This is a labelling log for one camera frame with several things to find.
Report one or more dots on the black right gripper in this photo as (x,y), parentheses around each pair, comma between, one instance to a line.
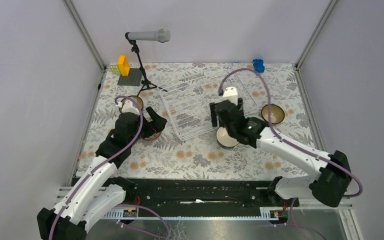
(214,118)

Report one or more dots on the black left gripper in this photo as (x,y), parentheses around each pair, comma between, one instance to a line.
(158,122)

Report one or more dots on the blue white patterned bowl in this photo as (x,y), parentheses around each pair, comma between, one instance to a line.
(153,138)

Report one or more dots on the teal and cream bowl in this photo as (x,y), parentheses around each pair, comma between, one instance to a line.
(224,140)

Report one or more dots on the dark teal floral bowl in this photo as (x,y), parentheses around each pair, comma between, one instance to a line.
(137,100)

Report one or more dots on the black gold-rimmed bowl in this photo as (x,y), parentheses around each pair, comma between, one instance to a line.
(273,113)

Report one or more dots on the mint green bowl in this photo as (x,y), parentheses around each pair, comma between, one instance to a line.
(253,116)

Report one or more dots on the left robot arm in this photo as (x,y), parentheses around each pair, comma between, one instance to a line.
(73,216)

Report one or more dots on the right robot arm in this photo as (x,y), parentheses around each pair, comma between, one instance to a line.
(328,174)

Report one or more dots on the floral tablecloth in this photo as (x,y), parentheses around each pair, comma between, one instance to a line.
(201,157)

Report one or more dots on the black microphone tripod stand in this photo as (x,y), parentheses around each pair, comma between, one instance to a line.
(147,85)

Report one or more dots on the grey toy baseplate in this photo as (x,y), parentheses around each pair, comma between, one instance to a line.
(133,78)

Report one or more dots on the yellow toy brick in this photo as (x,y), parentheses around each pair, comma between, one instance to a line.
(123,65)

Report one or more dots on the light green toy brick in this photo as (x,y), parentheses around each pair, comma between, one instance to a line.
(114,68)

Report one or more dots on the blue toy brick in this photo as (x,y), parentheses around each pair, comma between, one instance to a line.
(258,65)

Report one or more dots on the grey microphone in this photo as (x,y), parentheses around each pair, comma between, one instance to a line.
(161,36)

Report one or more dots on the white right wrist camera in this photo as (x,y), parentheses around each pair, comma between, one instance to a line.
(229,94)

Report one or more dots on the white wire dish rack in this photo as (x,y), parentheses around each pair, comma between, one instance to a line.
(187,98)

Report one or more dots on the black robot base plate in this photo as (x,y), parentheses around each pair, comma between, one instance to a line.
(202,198)

